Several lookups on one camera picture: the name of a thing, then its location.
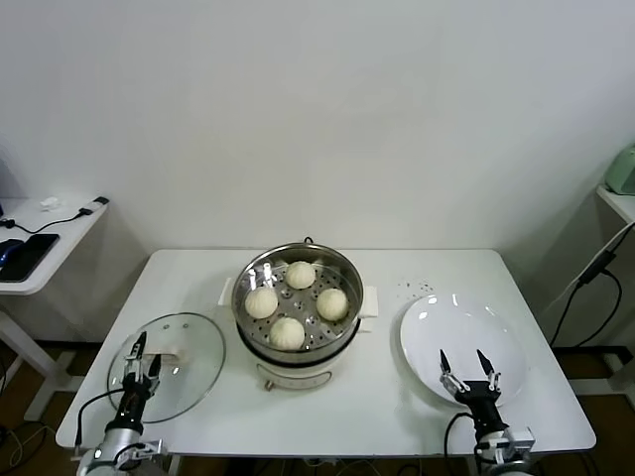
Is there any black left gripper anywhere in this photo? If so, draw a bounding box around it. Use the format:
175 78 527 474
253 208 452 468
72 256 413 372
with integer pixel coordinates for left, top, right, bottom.
117 330 163 431

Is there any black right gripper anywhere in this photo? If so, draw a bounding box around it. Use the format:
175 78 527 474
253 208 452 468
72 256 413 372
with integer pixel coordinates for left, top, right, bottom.
439 348 505 433

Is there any glass lid with cream handle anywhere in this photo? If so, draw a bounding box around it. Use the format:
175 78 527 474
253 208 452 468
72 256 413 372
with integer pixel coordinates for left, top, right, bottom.
107 311 228 423

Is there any white steamed baozi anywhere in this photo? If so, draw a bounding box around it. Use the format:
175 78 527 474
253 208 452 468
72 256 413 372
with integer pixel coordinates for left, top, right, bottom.
316 288 350 322
269 316 307 351
245 286 280 320
285 261 317 291

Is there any stainless steel steamer pot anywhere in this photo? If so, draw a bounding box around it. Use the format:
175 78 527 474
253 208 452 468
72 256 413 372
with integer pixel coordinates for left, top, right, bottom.
217 241 382 366

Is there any white round plate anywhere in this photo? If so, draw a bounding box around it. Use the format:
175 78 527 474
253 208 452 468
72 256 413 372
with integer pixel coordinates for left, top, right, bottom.
399 294 528 411

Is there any white side table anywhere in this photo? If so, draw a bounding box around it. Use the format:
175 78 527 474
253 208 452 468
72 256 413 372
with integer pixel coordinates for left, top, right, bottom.
0 196 110 422

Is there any white electric cooker base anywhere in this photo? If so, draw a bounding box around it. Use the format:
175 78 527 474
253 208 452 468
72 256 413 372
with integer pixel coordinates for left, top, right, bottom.
213 302 377 393

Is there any black phone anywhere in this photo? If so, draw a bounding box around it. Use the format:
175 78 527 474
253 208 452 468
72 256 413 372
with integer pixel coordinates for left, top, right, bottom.
0 232 61 284

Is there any blue computer mouse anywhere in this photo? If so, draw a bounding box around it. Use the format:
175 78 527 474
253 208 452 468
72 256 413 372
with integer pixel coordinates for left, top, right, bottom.
0 238 25 267

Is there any mint green appliance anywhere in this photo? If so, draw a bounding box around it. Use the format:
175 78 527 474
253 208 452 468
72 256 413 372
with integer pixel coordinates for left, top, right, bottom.
605 143 635 195

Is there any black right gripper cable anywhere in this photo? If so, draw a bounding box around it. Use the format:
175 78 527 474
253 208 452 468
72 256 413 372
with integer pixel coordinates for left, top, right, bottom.
443 411 480 476

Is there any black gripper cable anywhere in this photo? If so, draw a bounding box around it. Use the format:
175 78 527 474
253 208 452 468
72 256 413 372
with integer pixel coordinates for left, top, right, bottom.
443 411 480 476
73 388 125 450

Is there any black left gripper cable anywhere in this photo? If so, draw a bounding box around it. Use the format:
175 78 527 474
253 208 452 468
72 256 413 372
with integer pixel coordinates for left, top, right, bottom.
73 388 125 450

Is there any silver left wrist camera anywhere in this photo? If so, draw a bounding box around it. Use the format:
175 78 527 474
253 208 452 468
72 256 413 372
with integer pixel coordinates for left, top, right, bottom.
116 438 164 465

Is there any black thin cable with plug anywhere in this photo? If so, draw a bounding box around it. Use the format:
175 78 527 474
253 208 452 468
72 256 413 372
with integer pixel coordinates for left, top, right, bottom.
0 206 96 234

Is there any black power adapter with cable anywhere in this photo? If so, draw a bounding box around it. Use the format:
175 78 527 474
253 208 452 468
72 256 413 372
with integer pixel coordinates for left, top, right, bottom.
550 247 624 351

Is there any white hanging cable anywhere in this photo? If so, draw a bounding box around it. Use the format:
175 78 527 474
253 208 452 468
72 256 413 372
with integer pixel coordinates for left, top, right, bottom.
545 225 631 308

